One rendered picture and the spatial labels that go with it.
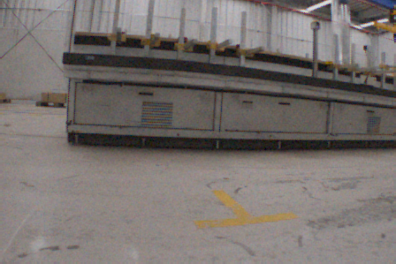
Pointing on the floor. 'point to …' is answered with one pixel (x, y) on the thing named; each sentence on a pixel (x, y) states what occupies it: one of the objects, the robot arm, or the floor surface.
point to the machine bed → (217, 108)
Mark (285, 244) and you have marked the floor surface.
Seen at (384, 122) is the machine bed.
